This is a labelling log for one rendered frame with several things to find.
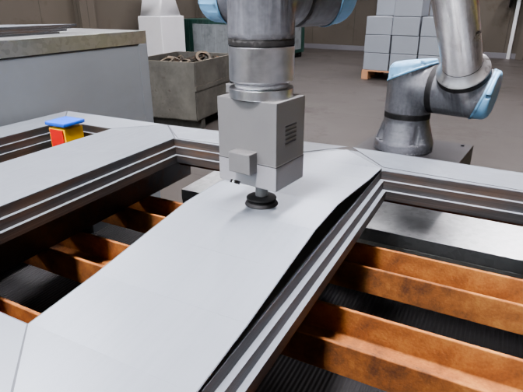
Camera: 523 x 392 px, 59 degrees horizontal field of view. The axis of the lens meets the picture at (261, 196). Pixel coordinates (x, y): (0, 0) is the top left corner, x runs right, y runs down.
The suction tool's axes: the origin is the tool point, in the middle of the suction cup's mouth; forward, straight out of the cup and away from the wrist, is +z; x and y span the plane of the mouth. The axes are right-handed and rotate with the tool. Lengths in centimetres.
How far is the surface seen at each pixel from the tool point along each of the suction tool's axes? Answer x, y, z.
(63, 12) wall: 453, -720, -11
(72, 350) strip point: -28.9, 1.0, 1.3
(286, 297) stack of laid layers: -10.6, 10.4, 3.0
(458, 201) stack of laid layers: 29.9, 18.4, 4.8
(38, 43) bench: 24, -85, -16
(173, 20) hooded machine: 639, -645, 7
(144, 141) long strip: 18.1, -42.4, 1.7
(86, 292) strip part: -23.5, -4.5, 0.8
